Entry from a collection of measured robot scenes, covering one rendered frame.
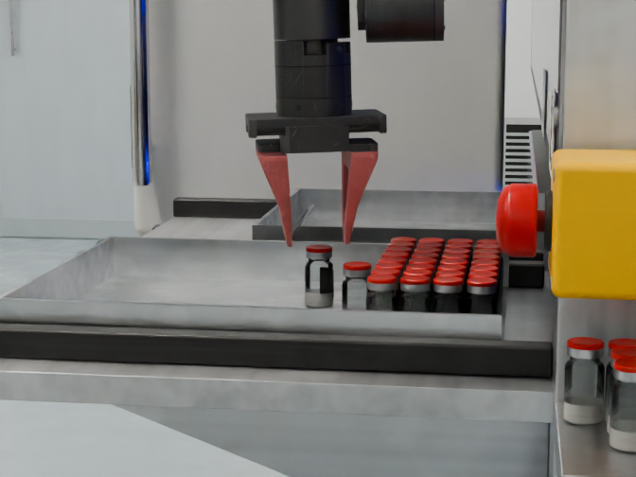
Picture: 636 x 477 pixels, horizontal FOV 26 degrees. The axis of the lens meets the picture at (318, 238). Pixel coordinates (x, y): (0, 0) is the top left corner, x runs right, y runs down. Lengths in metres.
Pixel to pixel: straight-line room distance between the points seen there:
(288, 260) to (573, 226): 0.48
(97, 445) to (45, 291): 2.59
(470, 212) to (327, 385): 0.65
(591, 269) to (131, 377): 0.31
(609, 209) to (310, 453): 0.33
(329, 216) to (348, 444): 0.57
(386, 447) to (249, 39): 0.98
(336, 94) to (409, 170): 0.84
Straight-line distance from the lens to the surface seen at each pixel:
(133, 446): 3.60
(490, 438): 0.95
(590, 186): 0.72
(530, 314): 1.06
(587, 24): 0.80
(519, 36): 6.37
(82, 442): 3.65
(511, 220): 0.74
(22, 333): 0.93
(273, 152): 1.03
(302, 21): 1.01
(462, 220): 1.48
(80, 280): 1.11
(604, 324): 0.83
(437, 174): 1.86
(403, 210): 1.48
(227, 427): 0.97
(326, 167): 1.85
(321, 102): 1.01
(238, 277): 1.17
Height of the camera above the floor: 1.11
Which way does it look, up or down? 10 degrees down
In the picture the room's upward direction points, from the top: straight up
